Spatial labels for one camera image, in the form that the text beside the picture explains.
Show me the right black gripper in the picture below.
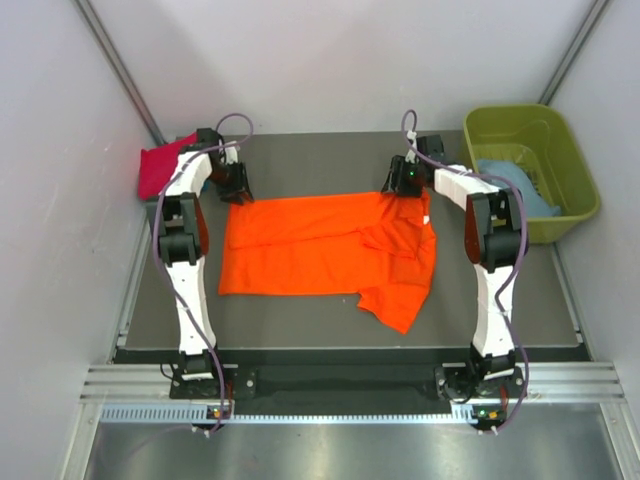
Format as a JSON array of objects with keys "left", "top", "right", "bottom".
[{"left": 380, "top": 156, "right": 425, "bottom": 199}]

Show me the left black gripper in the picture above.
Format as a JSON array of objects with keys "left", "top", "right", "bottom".
[{"left": 206, "top": 160, "right": 252, "bottom": 206}]

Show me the orange t shirt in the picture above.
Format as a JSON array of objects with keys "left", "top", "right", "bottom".
[{"left": 218, "top": 192, "right": 437, "bottom": 334}]

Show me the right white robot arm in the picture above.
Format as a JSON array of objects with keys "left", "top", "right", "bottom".
[{"left": 382, "top": 130, "right": 528, "bottom": 402}]

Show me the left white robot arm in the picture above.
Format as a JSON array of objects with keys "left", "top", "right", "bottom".
[{"left": 146, "top": 128, "right": 254, "bottom": 400}]

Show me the folded pink t shirt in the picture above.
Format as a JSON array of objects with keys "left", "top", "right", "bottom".
[{"left": 137, "top": 132, "right": 197, "bottom": 201}]

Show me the olive green plastic bin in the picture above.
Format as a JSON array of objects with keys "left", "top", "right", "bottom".
[{"left": 461, "top": 104, "right": 600, "bottom": 244}]

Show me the light blue t shirt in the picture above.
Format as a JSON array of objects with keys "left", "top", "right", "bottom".
[{"left": 477, "top": 159, "right": 562, "bottom": 218}]

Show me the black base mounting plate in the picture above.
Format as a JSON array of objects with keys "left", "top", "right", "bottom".
[{"left": 168, "top": 363, "right": 528, "bottom": 402}]

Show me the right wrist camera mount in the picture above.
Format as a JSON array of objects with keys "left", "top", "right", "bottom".
[{"left": 405, "top": 129, "right": 420, "bottom": 164}]

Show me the slotted grey cable duct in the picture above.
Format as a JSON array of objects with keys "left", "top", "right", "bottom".
[{"left": 100, "top": 403, "right": 498, "bottom": 426}]

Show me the aluminium frame rail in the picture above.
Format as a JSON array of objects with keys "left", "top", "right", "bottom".
[{"left": 80, "top": 362, "right": 625, "bottom": 403}]

